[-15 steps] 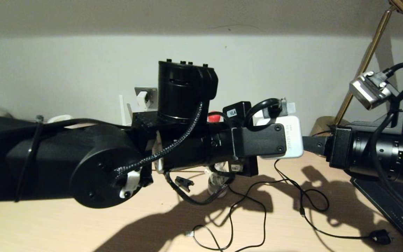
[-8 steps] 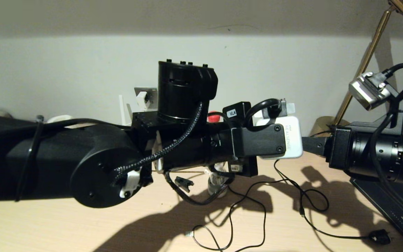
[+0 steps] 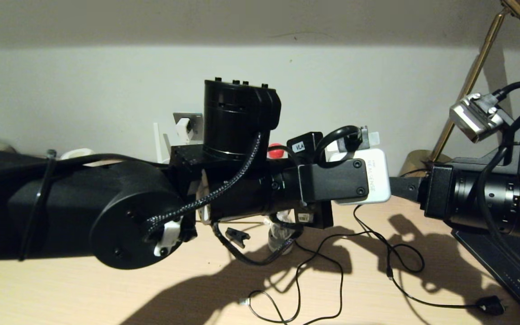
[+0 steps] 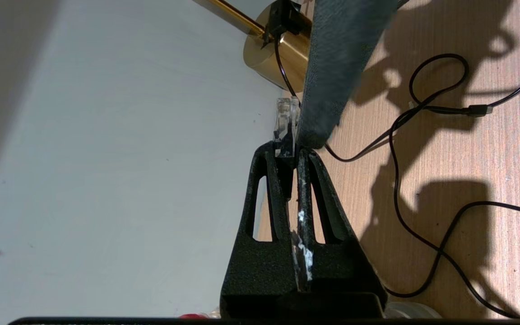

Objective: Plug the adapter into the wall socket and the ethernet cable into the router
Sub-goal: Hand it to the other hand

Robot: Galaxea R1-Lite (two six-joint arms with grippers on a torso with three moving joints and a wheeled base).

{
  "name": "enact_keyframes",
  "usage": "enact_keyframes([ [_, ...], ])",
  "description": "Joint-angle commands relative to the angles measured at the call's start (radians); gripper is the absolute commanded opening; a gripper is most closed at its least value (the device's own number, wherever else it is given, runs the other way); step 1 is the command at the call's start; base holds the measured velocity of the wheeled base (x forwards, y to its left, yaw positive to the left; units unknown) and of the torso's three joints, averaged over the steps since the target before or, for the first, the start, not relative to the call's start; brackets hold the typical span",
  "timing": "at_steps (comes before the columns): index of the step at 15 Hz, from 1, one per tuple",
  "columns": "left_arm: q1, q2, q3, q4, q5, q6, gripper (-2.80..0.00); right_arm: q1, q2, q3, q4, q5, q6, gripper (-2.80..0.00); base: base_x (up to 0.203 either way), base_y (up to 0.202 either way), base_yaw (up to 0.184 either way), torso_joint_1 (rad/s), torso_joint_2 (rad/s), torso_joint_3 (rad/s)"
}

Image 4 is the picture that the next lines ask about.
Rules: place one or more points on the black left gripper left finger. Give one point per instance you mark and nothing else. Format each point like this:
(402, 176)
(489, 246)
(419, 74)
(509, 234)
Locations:
(260, 262)

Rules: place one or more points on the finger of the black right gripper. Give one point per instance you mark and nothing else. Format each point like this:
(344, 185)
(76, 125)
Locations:
(341, 67)

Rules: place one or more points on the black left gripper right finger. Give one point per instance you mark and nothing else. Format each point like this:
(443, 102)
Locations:
(332, 262)

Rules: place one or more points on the brass desk lamp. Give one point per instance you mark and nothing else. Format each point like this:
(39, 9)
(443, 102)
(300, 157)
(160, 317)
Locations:
(282, 58)

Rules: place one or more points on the small glass dome night light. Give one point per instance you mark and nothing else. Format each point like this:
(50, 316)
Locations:
(411, 310)

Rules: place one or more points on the black inline switch box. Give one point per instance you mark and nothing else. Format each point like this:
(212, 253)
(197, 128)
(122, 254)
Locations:
(287, 18)

